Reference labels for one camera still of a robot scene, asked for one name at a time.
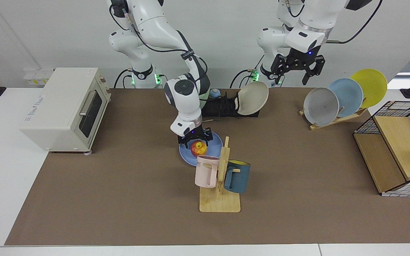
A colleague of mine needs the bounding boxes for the red yellow apple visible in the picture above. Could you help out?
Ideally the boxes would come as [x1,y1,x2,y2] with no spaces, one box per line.
[190,141,207,157]

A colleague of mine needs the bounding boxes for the beige plate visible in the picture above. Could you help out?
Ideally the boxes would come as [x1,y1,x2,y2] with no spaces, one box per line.
[237,81,269,116]

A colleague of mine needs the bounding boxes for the grey plate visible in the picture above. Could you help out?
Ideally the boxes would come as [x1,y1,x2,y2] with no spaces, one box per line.
[303,87,340,127]

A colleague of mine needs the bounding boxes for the black dish rack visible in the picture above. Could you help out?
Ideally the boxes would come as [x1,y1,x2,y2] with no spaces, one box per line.
[201,91,261,118]

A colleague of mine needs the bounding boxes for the light blue plate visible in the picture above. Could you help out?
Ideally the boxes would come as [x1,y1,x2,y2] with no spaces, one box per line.
[328,78,364,118]

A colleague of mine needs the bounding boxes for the wooden plate rack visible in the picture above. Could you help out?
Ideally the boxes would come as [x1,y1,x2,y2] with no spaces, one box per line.
[299,107,368,131]

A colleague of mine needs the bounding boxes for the yellow plate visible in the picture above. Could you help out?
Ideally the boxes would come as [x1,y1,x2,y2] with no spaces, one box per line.
[350,69,388,109]

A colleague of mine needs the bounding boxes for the pink cup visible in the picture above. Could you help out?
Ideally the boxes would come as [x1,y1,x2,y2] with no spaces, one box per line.
[195,155,220,188]

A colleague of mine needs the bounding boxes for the dark teal cup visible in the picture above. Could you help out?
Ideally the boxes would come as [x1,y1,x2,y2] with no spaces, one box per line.
[224,160,251,194]

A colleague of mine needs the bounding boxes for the wooden cup stand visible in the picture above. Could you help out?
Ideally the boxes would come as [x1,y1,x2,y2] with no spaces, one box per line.
[199,136,241,213]

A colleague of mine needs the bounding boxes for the brown table cloth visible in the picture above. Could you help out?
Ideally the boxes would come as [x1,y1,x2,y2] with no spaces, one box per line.
[4,88,410,246]

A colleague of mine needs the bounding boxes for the pale toaster oven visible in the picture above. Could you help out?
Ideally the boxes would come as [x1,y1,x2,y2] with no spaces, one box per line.
[19,68,112,154]

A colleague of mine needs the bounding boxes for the black base cable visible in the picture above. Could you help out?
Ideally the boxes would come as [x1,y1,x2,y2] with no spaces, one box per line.
[230,53,262,89]
[114,69,133,89]

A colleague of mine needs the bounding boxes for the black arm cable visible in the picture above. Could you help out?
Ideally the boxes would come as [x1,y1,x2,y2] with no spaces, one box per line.
[324,0,383,45]
[109,3,209,84]

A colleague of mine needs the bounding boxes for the wire basket with wooden floor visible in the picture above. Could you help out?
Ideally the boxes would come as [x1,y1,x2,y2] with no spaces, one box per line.
[353,101,410,197]

